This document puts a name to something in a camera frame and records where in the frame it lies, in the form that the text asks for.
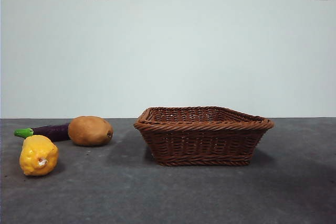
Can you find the purple eggplant with green stem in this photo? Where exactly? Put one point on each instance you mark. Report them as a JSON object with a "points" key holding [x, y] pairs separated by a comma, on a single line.
{"points": [[52, 130]]}

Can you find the yellow corn cob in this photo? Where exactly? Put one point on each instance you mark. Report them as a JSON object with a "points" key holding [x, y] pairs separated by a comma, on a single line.
{"points": [[36, 155]]}

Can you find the brown wicker basket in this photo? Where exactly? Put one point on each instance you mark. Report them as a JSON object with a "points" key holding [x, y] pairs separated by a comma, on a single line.
{"points": [[202, 142]]}

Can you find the brown potato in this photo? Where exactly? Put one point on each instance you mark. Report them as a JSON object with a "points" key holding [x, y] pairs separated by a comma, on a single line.
{"points": [[89, 130]]}

